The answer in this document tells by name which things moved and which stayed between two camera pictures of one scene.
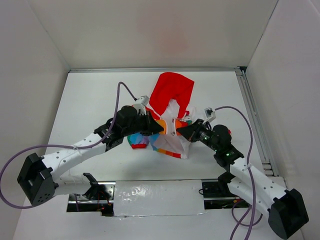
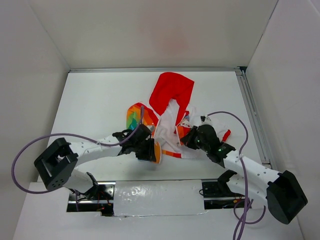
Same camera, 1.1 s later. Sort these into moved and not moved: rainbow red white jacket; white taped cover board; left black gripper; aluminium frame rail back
Moved: rainbow red white jacket; left black gripper
Not moved: white taped cover board; aluminium frame rail back
